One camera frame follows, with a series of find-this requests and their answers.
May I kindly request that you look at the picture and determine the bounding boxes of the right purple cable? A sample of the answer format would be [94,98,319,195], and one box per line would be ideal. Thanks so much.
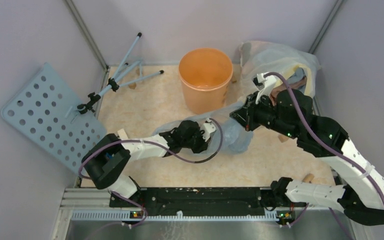
[263,71,384,240]

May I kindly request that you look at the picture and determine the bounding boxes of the pink plastic bags inside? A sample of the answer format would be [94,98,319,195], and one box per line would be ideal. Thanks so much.
[269,76,307,103]

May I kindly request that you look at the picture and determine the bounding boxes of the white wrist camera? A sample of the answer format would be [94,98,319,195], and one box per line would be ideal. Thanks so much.
[252,72,277,104]
[200,118,217,142]

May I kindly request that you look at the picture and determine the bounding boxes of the wooden block by tripod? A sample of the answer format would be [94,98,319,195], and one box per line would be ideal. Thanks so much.
[128,82,137,90]

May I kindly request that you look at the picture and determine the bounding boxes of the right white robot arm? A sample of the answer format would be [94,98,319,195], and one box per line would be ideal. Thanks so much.
[230,89,384,226]

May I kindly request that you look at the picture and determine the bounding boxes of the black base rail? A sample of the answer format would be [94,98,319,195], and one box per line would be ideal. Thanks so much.
[109,186,292,218]

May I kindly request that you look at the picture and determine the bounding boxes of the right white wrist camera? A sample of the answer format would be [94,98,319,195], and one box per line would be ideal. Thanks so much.
[252,72,277,104]

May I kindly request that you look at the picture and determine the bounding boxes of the small wooden cube left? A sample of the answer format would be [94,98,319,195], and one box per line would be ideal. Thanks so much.
[116,128,129,140]

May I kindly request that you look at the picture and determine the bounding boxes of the cork piece front right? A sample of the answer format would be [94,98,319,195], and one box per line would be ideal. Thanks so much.
[302,173,315,183]

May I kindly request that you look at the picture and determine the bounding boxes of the white toothed cable strip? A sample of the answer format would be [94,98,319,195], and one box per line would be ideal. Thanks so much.
[71,210,279,222]

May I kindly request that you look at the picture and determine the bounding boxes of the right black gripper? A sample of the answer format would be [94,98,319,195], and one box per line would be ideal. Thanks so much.
[229,90,299,140]

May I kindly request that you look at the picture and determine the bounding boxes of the light blue plastic trash bag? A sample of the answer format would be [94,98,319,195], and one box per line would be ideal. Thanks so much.
[152,101,254,156]

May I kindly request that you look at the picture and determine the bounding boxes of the light blue tripod stand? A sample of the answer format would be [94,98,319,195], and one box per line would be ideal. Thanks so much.
[76,32,165,115]

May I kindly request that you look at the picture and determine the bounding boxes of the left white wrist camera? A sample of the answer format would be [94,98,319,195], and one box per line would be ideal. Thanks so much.
[200,118,217,142]

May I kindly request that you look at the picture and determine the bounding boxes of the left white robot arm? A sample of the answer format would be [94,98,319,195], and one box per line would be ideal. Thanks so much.
[80,120,217,207]

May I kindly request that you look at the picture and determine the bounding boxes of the orange plastic trash bin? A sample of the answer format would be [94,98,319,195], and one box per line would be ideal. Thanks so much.
[178,48,234,115]

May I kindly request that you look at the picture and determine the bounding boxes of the wooden cube on table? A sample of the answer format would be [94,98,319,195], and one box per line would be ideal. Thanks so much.
[278,134,290,143]

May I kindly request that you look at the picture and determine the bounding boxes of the light blue perforated board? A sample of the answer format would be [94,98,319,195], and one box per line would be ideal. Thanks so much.
[1,63,107,174]

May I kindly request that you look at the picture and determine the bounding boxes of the large translucent white trash bag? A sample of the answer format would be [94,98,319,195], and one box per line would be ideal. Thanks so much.
[238,40,321,102]

